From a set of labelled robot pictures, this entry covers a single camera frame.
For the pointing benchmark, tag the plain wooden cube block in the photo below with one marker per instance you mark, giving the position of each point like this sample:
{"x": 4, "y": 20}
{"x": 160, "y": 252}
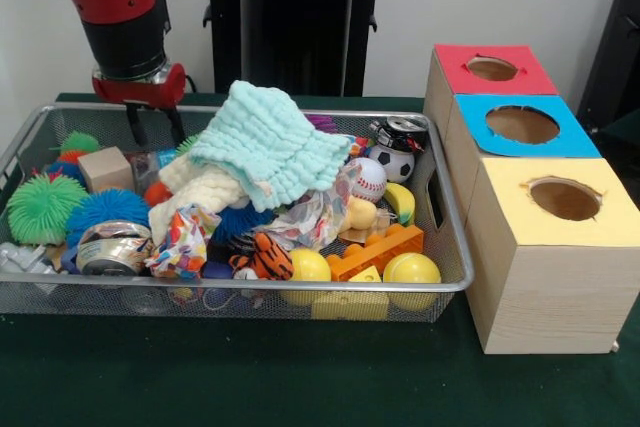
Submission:
{"x": 105, "y": 169}

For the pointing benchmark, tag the small soccer ball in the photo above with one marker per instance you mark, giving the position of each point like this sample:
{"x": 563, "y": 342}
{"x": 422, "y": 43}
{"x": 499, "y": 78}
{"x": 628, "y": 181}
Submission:
{"x": 395, "y": 164}

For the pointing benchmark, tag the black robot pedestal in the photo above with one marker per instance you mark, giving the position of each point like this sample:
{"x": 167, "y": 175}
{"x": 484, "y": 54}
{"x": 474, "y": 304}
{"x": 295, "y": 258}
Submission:
{"x": 295, "y": 37}

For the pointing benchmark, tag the green spiky ball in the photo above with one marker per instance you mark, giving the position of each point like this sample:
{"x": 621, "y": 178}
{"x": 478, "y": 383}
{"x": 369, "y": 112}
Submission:
{"x": 42, "y": 207}

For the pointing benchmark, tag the mint green muslin cloth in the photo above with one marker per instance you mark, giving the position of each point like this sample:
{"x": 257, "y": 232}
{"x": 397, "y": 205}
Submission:
{"x": 265, "y": 142}

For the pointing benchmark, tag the dark green table cloth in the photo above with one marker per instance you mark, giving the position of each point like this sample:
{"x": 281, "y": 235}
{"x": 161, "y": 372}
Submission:
{"x": 625, "y": 128}
{"x": 250, "y": 377}

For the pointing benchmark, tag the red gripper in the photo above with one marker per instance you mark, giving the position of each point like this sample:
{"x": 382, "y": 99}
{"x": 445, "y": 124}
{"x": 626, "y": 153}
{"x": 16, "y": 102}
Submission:
{"x": 145, "y": 92}

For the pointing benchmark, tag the blue spiky ball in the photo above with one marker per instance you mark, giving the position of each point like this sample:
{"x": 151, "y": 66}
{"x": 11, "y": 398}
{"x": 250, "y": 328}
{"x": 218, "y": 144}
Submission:
{"x": 107, "y": 212}

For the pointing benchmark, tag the polka dot cloth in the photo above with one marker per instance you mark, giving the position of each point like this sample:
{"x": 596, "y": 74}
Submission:
{"x": 320, "y": 217}
{"x": 182, "y": 242}

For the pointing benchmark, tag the cream muslin cloth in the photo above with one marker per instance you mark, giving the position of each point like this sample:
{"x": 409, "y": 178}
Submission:
{"x": 200, "y": 192}

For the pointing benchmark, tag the black upright stand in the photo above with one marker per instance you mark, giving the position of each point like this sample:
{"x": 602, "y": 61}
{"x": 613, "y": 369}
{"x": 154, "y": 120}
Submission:
{"x": 615, "y": 47}

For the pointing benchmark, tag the white baseball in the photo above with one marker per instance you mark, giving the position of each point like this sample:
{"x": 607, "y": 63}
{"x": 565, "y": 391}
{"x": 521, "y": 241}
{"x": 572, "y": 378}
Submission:
{"x": 369, "y": 179}

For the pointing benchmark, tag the wooden three-hole box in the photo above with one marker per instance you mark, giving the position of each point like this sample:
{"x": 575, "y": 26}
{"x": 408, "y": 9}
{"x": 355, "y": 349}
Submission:
{"x": 550, "y": 287}

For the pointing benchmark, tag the crushed cream can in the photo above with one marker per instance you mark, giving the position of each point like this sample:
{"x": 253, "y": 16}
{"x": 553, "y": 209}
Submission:
{"x": 115, "y": 249}

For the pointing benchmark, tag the clear bottle with blue label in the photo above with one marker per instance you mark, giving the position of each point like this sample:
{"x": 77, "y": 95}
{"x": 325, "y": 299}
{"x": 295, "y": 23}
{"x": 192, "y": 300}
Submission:
{"x": 142, "y": 167}

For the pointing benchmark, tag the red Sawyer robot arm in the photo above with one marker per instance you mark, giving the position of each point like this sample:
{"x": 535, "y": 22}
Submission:
{"x": 115, "y": 7}

